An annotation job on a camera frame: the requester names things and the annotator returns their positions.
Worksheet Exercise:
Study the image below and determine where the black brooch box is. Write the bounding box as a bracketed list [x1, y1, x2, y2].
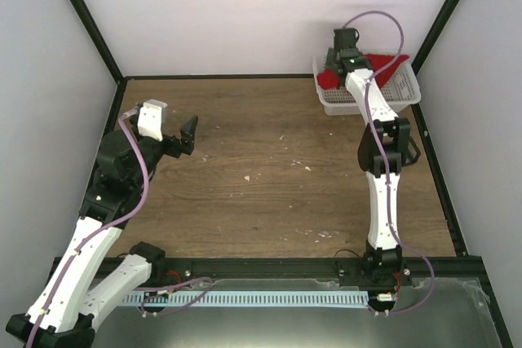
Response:
[403, 136, 422, 167]

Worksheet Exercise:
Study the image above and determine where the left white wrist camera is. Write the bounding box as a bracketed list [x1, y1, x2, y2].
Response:
[137, 99, 168, 142]

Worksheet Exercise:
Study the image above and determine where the red t-shirt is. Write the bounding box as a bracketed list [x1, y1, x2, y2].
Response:
[316, 52, 411, 90]

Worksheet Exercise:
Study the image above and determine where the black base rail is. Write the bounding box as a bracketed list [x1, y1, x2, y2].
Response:
[52, 257, 490, 289]

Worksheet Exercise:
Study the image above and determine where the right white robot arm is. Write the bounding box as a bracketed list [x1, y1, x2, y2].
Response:
[316, 28, 411, 285]

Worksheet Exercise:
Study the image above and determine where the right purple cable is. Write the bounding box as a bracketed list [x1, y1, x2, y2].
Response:
[343, 10, 436, 316]

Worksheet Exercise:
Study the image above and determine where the light blue cable duct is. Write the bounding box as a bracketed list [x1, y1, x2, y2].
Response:
[121, 290, 369, 309]

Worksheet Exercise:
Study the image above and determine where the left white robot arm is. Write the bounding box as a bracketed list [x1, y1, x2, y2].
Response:
[6, 108, 198, 347]

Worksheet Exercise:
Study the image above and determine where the white plastic basket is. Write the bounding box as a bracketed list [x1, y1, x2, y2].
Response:
[312, 55, 421, 116]

